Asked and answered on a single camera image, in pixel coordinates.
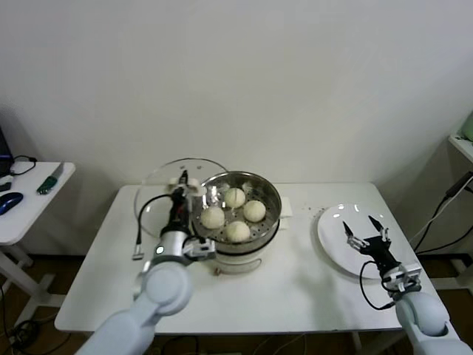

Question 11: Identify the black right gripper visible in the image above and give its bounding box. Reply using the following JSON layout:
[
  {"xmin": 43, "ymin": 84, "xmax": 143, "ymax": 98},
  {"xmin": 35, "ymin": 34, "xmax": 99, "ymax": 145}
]
[{"xmin": 342, "ymin": 215, "xmax": 403, "ymax": 277}]

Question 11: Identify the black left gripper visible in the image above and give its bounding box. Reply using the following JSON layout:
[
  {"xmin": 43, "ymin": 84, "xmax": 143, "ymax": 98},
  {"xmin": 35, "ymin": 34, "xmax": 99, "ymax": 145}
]
[{"xmin": 163, "ymin": 169, "xmax": 192, "ymax": 233}]

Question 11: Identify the round glass pot lid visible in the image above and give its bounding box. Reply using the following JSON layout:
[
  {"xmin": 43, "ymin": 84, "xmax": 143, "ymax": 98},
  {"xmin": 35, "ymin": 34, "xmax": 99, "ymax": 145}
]
[{"xmin": 134, "ymin": 158, "xmax": 231, "ymax": 241}]

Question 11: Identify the white steamed baozi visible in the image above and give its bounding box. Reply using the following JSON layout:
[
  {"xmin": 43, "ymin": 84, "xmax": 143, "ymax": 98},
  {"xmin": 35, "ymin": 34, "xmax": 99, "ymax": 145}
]
[
  {"xmin": 224, "ymin": 187, "xmax": 247, "ymax": 209},
  {"xmin": 242, "ymin": 200, "xmax": 268, "ymax": 223},
  {"xmin": 225, "ymin": 220, "xmax": 251, "ymax": 243},
  {"xmin": 200, "ymin": 206, "xmax": 225, "ymax": 229}
]

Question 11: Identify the perforated steel steamer basket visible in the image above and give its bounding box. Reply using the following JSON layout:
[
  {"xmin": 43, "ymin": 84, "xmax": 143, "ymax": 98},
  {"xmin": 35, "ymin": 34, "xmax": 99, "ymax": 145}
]
[{"xmin": 190, "ymin": 171, "xmax": 295, "ymax": 247}]

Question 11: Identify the white round plate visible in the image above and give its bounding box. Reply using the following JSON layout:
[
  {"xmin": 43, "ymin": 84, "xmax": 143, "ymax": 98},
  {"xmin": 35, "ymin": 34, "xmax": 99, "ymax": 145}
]
[{"xmin": 316, "ymin": 203, "xmax": 406, "ymax": 278}]

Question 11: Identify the white electric cooking pot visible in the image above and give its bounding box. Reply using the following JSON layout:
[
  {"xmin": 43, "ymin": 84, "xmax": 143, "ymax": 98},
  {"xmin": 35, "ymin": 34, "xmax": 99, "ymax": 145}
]
[{"xmin": 212, "ymin": 221, "xmax": 282, "ymax": 277}]

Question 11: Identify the black power adapter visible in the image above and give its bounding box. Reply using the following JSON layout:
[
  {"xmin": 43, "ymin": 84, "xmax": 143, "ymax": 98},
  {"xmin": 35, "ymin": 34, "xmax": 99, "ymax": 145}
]
[{"xmin": 444, "ymin": 173, "xmax": 469, "ymax": 200}]

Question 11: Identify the white shelf table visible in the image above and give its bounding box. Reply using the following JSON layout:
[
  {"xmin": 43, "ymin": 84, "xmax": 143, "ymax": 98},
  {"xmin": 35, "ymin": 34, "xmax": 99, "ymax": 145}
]
[{"xmin": 448, "ymin": 135, "xmax": 473, "ymax": 166}]

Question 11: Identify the pale green appliance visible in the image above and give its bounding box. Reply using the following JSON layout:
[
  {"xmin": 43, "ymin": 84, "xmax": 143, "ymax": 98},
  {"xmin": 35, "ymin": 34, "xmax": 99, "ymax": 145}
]
[{"xmin": 461, "ymin": 112, "xmax": 473, "ymax": 142}]

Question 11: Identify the white side table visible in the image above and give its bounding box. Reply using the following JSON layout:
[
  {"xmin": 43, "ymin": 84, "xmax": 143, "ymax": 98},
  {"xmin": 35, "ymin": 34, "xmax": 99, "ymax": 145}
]
[{"xmin": 0, "ymin": 161, "xmax": 77, "ymax": 326}]

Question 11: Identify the blue computer mouse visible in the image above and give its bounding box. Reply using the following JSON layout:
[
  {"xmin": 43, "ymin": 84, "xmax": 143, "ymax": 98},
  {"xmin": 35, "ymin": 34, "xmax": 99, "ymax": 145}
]
[{"xmin": 0, "ymin": 192, "xmax": 24, "ymax": 216}]

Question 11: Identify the black laptop screen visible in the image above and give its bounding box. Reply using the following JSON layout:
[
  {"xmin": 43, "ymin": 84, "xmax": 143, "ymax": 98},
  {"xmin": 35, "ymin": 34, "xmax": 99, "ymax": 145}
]
[{"xmin": 0, "ymin": 124, "xmax": 15, "ymax": 175}]

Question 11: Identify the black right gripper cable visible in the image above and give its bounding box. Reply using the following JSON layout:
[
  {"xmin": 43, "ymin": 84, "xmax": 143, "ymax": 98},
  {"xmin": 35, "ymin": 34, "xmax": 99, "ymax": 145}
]
[{"xmin": 359, "ymin": 260, "xmax": 396, "ymax": 311}]

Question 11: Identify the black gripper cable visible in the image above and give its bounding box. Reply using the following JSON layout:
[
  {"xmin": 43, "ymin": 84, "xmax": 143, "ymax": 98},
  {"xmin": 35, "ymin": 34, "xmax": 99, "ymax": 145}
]
[
  {"xmin": 359, "ymin": 260, "xmax": 396, "ymax": 311},
  {"xmin": 132, "ymin": 194, "xmax": 174, "ymax": 262}
]

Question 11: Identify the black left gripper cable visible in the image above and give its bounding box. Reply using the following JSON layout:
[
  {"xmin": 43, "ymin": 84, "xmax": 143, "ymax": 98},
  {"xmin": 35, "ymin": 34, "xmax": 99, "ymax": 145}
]
[{"xmin": 132, "ymin": 194, "xmax": 174, "ymax": 262}]

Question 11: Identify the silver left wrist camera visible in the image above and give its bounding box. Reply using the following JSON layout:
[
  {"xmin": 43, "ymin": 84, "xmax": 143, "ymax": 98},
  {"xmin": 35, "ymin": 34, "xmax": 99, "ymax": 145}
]
[{"xmin": 184, "ymin": 236, "xmax": 218, "ymax": 262}]

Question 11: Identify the white power cable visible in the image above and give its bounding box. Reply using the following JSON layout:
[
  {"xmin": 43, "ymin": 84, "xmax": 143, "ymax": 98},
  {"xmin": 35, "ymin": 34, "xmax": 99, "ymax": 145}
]
[{"xmin": 408, "ymin": 195, "xmax": 454, "ymax": 245}]

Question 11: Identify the black power cable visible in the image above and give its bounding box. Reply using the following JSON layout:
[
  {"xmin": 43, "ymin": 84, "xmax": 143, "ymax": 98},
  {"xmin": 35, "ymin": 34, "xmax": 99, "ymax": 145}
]
[{"xmin": 413, "ymin": 186, "xmax": 473, "ymax": 256}]

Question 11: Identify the green handled knife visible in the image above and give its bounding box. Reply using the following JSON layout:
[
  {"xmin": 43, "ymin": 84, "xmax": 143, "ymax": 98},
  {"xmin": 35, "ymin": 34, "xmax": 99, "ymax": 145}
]
[{"xmin": 35, "ymin": 161, "xmax": 65, "ymax": 196}]

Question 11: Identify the black cable with plug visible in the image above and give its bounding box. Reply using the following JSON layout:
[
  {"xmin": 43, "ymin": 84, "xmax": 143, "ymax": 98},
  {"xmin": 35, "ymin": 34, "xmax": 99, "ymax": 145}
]
[{"xmin": 7, "ymin": 155, "xmax": 38, "ymax": 178}]

